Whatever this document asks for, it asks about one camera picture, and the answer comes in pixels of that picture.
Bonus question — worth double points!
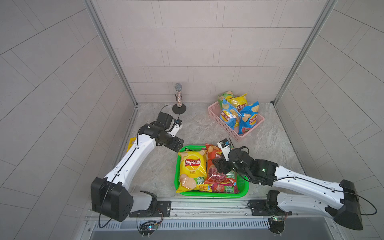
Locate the green cucumber chips bag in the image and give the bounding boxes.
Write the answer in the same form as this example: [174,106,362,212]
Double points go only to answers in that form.
[218,91,235,106]

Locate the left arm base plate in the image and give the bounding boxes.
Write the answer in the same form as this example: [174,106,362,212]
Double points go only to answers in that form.
[129,201,172,218]

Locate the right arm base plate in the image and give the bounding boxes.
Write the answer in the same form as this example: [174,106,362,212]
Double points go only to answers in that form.
[247,200,292,218]

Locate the aluminium rail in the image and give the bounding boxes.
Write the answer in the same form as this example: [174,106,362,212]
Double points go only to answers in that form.
[77,196,335,223]

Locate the glass jar on stand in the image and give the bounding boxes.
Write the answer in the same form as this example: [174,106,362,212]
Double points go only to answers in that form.
[172,83,187,115]

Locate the pink plastic basket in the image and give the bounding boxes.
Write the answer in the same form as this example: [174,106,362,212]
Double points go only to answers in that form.
[207,100,265,142]

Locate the left circuit board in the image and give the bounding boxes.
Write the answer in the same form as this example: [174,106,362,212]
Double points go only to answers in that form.
[138,221,160,238]

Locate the green plastic basket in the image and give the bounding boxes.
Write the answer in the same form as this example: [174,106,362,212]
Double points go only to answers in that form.
[174,145,249,198]

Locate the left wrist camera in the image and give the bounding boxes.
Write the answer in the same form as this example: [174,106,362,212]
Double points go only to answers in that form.
[168,119,183,137]

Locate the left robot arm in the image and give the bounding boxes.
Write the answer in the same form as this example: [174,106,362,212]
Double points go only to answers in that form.
[91,112,184,222]

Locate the circuit board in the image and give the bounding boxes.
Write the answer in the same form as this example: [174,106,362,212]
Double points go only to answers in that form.
[268,218,285,235]
[138,221,160,238]

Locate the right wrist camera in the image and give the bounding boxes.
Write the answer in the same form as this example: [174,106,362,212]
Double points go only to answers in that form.
[218,139,231,162]

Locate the red chips bag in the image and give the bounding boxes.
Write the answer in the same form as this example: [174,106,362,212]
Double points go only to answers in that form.
[205,144,237,184]

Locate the pink chips bag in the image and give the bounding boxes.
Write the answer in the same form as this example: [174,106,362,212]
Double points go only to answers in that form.
[205,178,239,194]

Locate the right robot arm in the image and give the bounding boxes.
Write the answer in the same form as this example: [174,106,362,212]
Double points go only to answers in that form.
[213,148,364,231]

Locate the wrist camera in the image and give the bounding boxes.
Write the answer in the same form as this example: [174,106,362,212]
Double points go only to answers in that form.
[218,139,231,162]
[168,119,183,137]

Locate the yellow chips bag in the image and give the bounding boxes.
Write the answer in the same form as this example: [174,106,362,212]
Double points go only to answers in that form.
[228,94,248,112]
[177,149,213,193]

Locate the light blue chips bag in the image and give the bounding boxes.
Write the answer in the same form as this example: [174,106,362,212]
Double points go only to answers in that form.
[220,99,242,130]

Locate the right circuit board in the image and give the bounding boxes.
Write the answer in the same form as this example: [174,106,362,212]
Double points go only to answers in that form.
[268,218,285,235]

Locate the yellow plastic frame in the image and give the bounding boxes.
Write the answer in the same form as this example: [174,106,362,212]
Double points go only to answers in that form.
[127,137,137,152]

